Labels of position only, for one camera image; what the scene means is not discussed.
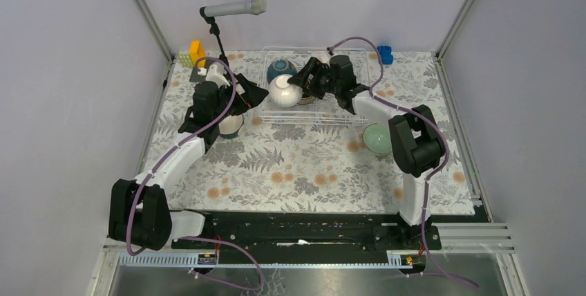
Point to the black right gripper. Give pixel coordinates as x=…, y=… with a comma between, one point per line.
x=315, y=67

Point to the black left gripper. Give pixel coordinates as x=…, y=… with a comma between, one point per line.
x=251, y=96

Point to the teal bowl white interior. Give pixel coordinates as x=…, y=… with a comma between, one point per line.
x=230, y=126

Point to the white ribbed bowl front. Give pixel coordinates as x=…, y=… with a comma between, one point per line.
x=284, y=94

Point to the pale green ceramic bowl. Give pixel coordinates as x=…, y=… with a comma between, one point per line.
x=376, y=138

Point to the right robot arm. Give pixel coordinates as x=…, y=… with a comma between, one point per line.
x=419, y=148

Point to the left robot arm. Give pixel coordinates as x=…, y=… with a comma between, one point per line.
x=139, y=213

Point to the grey toy baseplate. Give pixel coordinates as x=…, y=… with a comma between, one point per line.
x=198, y=75

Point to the dark brown patterned bowl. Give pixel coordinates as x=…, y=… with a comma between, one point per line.
x=307, y=97

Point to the yellow-green toy block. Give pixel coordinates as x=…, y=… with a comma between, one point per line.
x=185, y=60

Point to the orange toy block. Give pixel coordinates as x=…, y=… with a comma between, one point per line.
x=196, y=52

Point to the blue toy block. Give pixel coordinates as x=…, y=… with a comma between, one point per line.
x=386, y=54

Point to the dark blue ceramic bowl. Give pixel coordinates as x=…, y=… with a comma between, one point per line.
x=280, y=67

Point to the black microphone tripod stand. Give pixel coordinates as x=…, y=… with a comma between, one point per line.
x=215, y=31

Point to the grey microphone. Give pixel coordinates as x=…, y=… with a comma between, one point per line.
x=246, y=7

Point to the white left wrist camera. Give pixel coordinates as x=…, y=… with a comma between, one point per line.
x=216, y=75

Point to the white wire dish rack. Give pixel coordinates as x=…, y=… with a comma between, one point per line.
x=325, y=111

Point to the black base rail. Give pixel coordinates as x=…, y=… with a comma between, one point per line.
x=312, y=238

